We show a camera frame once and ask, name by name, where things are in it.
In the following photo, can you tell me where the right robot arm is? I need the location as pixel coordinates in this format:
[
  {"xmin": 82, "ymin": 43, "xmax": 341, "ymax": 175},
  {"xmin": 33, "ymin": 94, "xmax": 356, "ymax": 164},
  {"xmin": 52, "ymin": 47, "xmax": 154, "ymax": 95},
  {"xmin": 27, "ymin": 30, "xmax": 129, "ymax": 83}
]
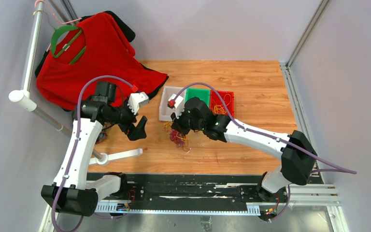
[{"xmin": 168, "ymin": 97, "xmax": 316, "ymax": 202}]

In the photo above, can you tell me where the red t-shirt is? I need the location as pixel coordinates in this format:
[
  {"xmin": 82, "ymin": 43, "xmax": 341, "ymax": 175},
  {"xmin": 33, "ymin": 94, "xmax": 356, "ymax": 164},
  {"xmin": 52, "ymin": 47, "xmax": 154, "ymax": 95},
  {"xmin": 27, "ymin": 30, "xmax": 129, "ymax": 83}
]
[{"xmin": 35, "ymin": 12, "xmax": 170, "ymax": 112}]

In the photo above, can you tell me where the plaid shirt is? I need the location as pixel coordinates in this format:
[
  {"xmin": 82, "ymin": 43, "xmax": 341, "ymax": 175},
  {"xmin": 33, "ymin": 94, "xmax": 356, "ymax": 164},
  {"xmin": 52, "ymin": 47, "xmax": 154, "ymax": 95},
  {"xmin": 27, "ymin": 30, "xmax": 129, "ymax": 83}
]
[{"xmin": 95, "ymin": 128, "xmax": 108, "ymax": 144}]

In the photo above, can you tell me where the yellow cable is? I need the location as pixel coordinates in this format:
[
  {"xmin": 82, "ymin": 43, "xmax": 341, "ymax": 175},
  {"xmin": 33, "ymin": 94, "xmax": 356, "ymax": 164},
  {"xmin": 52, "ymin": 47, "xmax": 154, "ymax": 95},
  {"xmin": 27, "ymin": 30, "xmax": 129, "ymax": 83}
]
[{"xmin": 212, "ymin": 92, "xmax": 233, "ymax": 116}]

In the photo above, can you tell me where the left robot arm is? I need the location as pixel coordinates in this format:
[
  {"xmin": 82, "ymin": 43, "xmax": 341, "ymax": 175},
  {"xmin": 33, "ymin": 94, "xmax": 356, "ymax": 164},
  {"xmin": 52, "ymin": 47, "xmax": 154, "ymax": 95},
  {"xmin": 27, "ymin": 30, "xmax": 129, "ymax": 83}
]
[{"xmin": 41, "ymin": 81, "xmax": 149, "ymax": 217}]

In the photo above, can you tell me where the red plastic bin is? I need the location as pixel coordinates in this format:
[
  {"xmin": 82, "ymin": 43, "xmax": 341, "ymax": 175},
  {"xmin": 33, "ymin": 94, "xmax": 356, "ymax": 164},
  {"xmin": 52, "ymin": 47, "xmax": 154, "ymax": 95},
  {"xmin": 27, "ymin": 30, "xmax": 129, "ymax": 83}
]
[{"xmin": 209, "ymin": 90, "xmax": 235, "ymax": 117}]

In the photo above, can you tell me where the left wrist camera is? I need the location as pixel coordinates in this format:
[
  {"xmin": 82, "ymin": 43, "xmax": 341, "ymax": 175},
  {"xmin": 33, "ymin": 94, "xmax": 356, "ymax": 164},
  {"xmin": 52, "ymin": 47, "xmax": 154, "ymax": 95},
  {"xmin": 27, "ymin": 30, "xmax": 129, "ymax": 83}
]
[{"xmin": 127, "ymin": 92, "xmax": 150, "ymax": 116}]

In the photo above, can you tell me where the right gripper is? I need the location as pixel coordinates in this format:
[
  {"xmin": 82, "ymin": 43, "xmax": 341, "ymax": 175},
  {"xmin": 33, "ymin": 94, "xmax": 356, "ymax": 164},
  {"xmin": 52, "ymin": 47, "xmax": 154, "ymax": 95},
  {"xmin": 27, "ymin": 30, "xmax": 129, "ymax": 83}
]
[{"xmin": 170, "ymin": 106, "xmax": 204, "ymax": 137}]

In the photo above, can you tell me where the pink clothes hanger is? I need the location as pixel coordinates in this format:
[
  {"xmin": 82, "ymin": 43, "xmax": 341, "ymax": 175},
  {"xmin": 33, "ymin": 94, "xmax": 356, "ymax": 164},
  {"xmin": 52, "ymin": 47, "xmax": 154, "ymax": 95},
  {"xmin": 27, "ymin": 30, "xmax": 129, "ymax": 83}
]
[{"xmin": 33, "ymin": 0, "xmax": 84, "ymax": 52}]

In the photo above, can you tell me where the white clothes rack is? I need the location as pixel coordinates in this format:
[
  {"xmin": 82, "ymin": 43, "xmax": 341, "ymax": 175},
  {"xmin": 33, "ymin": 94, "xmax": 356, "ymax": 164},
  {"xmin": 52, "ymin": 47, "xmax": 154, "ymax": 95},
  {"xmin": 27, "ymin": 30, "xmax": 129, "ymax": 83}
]
[{"xmin": 8, "ymin": 1, "xmax": 143, "ymax": 167}]

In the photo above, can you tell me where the green plastic bin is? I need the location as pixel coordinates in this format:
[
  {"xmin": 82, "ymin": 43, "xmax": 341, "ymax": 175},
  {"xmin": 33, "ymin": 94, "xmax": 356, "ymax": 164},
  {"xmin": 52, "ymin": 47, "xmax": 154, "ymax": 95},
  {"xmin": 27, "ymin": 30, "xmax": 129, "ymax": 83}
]
[{"xmin": 185, "ymin": 88, "xmax": 211, "ymax": 106}]

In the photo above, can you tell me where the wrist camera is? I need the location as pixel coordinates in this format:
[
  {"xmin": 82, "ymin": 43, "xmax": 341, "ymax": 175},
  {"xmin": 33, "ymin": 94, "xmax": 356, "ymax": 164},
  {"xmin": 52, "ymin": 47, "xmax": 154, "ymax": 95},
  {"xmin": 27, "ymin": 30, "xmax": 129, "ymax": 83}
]
[
  {"xmin": 127, "ymin": 92, "xmax": 150, "ymax": 116},
  {"xmin": 168, "ymin": 94, "xmax": 185, "ymax": 119}
]

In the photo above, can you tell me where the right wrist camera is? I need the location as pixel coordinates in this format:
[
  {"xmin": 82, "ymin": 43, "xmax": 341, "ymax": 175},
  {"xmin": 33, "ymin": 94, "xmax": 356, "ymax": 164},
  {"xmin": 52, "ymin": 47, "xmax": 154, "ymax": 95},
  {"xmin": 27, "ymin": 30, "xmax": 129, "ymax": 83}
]
[{"xmin": 168, "ymin": 94, "xmax": 185, "ymax": 119}]

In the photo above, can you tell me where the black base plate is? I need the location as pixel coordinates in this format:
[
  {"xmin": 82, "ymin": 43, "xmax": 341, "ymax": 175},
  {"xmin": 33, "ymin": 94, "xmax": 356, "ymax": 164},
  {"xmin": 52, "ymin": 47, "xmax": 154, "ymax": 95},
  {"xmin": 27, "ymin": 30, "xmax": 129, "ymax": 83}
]
[{"xmin": 86, "ymin": 172, "xmax": 324, "ymax": 213}]

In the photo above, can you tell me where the white plastic bin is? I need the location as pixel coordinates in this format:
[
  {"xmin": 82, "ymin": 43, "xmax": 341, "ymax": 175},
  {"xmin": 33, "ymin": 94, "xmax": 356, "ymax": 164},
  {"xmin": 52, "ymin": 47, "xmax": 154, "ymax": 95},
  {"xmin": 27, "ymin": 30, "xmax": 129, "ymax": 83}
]
[{"xmin": 158, "ymin": 86, "xmax": 182, "ymax": 122}]

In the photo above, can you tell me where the red cable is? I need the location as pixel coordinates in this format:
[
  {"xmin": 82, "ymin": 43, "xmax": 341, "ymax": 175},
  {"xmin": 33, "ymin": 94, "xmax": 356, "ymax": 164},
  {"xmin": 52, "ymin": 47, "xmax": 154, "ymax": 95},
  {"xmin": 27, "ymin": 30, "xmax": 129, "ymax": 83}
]
[{"xmin": 163, "ymin": 121, "xmax": 191, "ymax": 152}]

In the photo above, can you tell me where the aluminium frame rail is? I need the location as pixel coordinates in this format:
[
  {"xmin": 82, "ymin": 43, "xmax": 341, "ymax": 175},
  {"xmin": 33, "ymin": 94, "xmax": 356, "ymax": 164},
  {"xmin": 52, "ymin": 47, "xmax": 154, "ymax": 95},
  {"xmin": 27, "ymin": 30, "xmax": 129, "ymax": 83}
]
[{"xmin": 280, "ymin": 0, "xmax": 340, "ymax": 206}]

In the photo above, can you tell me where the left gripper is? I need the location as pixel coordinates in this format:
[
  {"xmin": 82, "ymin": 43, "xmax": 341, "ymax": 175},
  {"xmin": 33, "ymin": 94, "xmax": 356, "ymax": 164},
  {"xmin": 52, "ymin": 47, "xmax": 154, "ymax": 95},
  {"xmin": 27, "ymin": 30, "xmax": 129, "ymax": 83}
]
[{"xmin": 106, "ymin": 97, "xmax": 147, "ymax": 140}]

